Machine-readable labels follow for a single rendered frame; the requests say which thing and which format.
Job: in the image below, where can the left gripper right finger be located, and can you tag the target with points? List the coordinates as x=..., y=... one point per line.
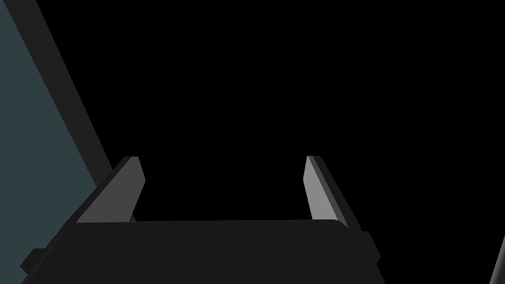
x=321, y=197

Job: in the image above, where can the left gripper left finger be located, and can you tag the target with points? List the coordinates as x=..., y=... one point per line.
x=116, y=197

